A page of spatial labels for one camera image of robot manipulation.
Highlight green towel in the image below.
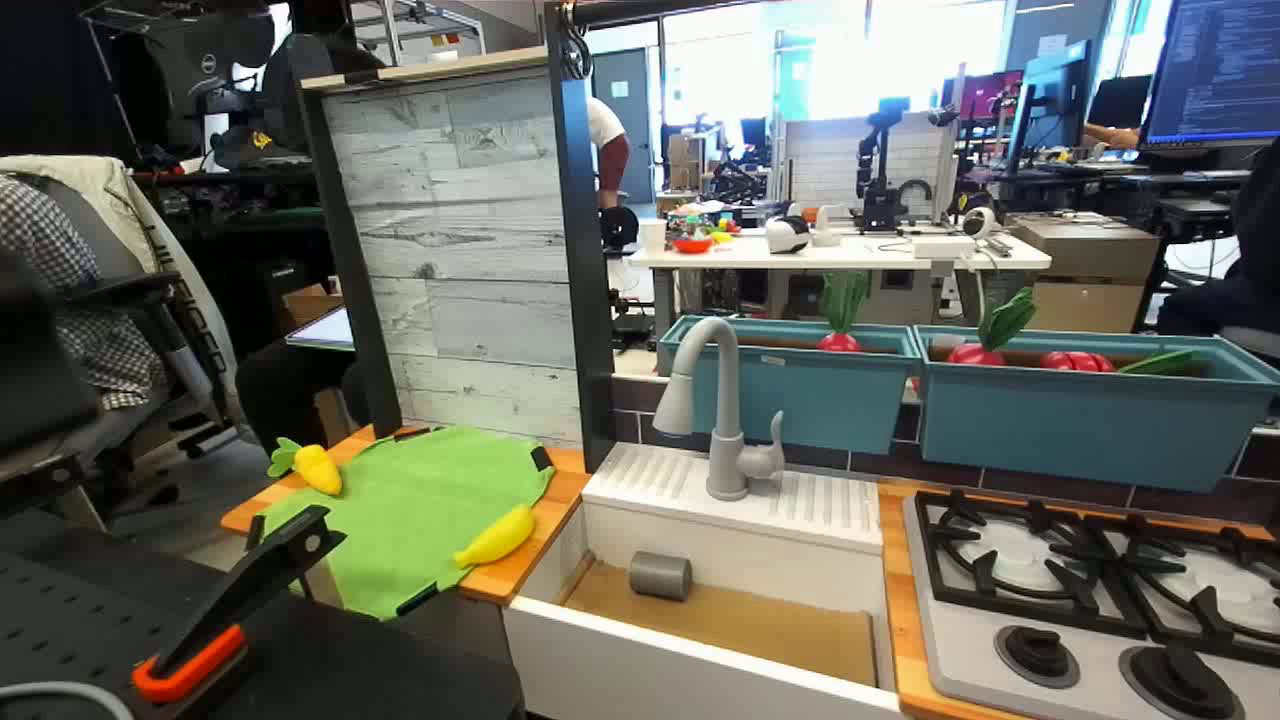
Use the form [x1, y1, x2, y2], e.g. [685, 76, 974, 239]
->
[264, 423, 561, 623]

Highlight gray toy faucet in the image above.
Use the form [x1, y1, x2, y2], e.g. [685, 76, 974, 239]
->
[648, 314, 791, 506]

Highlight white toy sink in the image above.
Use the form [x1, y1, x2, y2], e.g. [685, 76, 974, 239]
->
[501, 439, 899, 720]

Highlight short teal planter box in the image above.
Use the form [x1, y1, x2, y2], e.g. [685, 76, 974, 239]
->
[653, 314, 927, 459]

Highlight red radish, straight leaves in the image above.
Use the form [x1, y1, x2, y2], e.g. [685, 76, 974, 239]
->
[813, 273, 875, 360]

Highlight gray cup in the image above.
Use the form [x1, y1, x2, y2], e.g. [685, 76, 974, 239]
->
[628, 547, 698, 603]

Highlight person in white shirt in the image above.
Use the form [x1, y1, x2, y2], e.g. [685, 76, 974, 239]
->
[586, 92, 636, 217]

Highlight white table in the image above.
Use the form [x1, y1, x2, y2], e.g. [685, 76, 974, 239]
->
[643, 223, 1057, 331]

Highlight wooden counter board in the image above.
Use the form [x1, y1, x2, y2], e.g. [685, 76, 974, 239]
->
[215, 420, 593, 612]

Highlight yellow toy corn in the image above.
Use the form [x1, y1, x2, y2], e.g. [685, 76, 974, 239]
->
[264, 435, 348, 501]

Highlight red radish, slanted leaf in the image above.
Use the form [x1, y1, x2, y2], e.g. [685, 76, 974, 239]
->
[945, 286, 1042, 374]

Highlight wooden shelf board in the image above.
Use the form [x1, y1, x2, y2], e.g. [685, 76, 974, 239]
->
[296, 43, 555, 100]

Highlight white toy stove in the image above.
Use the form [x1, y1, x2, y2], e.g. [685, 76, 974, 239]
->
[903, 490, 1280, 720]

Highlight red toy tomato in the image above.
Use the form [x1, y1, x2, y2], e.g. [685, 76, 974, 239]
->
[1035, 348, 1120, 381]

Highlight long teal planter box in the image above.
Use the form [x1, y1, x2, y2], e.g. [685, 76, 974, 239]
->
[911, 325, 1280, 495]

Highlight cardboard box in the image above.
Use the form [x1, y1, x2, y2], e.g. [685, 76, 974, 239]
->
[1005, 208, 1163, 335]

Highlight small computer monitor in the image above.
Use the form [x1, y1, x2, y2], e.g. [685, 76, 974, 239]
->
[1005, 52, 1097, 171]

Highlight black stove grate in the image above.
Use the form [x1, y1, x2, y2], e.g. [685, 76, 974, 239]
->
[911, 490, 1280, 671]

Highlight small black stove knob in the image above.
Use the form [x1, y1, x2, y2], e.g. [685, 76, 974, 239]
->
[991, 619, 1086, 694]

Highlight person at the monitor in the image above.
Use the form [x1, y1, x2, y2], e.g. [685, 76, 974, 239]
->
[1080, 118, 1148, 155]

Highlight green toy vegetable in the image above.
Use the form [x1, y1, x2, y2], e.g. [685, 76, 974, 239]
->
[1118, 344, 1220, 381]

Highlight black perforated board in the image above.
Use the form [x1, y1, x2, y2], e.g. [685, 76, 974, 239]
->
[0, 506, 528, 720]

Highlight large black stove knob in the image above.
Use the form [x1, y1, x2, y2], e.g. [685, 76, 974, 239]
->
[1120, 640, 1250, 720]

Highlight large computer monitor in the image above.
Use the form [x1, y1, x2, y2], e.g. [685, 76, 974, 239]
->
[1141, 0, 1280, 155]

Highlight black vertical post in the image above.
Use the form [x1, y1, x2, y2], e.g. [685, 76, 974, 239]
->
[546, 0, 619, 474]

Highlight black clamp, orange handle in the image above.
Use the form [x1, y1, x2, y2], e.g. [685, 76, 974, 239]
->
[127, 501, 348, 714]

